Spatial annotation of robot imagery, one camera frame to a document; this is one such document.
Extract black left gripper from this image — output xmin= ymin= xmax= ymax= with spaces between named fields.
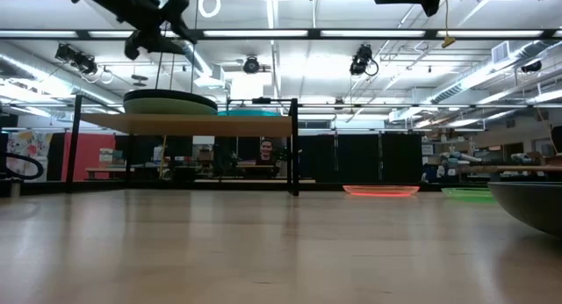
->
xmin=87 ymin=0 xmax=198 ymax=62

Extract mint green plate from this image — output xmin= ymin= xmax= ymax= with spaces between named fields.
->
xmin=122 ymin=96 xmax=219 ymax=116

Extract cyan translucent plate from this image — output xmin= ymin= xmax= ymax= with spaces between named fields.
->
xmin=217 ymin=109 xmax=282 ymax=118

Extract black bowl with blue plate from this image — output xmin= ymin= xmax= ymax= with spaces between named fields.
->
xmin=486 ymin=180 xmax=562 ymax=239

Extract wooden shelf with black legs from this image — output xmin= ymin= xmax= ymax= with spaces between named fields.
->
xmin=64 ymin=94 xmax=300 ymax=197

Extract black ceiling-mounted device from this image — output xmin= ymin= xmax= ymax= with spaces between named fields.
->
xmin=54 ymin=42 xmax=101 ymax=79

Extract stacked coloured boxes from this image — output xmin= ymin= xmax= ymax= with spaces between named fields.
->
xmin=99 ymin=148 xmax=126 ymax=168

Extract orange partition panel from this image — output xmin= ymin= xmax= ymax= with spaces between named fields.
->
xmin=61 ymin=132 xmax=116 ymax=182

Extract person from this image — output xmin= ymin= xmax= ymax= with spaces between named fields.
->
xmin=256 ymin=138 xmax=277 ymax=167

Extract wooden work table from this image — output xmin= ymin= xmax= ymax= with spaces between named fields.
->
xmin=236 ymin=163 xmax=282 ymax=178

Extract black partition screens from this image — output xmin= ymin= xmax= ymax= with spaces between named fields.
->
xmin=116 ymin=132 xmax=422 ymax=185

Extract floral patterned curtain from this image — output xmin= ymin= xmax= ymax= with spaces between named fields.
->
xmin=6 ymin=130 xmax=54 ymax=177

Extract cluttered wooden workbench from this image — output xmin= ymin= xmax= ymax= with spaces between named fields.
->
xmin=421 ymin=148 xmax=562 ymax=185

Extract orange translucent plate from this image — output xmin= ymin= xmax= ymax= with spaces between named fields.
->
xmin=342 ymin=185 xmax=421 ymax=198

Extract green translucent plate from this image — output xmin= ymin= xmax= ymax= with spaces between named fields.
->
xmin=441 ymin=187 xmax=498 ymax=204

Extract yellow hanging cord hook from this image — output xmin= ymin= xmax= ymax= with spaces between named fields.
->
xmin=441 ymin=0 xmax=457 ymax=49

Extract white hanging ring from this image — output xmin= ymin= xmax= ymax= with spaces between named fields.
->
xmin=197 ymin=0 xmax=222 ymax=18

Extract black hanging camera with cable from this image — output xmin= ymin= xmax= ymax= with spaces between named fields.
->
xmin=349 ymin=43 xmax=379 ymax=76

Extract black overhead camera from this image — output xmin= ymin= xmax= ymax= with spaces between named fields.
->
xmin=242 ymin=55 xmax=261 ymax=75

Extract yellow hanging cable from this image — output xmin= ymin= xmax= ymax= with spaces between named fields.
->
xmin=160 ymin=134 xmax=169 ymax=178

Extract black looped cable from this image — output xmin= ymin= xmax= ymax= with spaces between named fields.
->
xmin=0 ymin=152 xmax=45 ymax=181

